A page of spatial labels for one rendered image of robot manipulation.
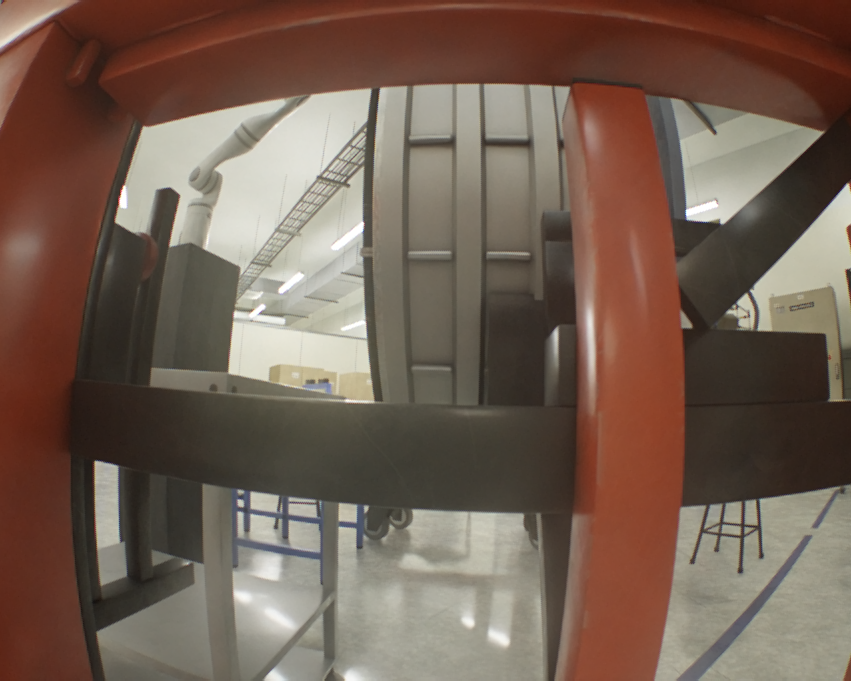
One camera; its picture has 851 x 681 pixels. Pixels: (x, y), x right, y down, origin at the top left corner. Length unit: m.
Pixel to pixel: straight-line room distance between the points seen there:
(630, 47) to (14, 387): 0.37
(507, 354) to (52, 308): 0.55
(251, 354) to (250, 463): 8.57
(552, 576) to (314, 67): 0.47
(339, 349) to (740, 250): 9.21
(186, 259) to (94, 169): 1.03
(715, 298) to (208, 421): 0.24
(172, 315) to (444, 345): 0.85
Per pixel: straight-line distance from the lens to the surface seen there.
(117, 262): 0.35
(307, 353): 9.09
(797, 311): 5.46
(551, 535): 0.51
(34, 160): 0.30
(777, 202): 0.25
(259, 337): 8.86
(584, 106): 0.21
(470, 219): 0.66
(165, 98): 0.32
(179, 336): 1.31
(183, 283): 1.33
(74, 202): 0.32
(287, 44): 0.26
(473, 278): 0.66
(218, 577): 0.53
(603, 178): 0.19
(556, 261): 0.50
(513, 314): 0.67
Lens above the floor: 0.66
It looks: 10 degrees up
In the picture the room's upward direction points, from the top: 2 degrees clockwise
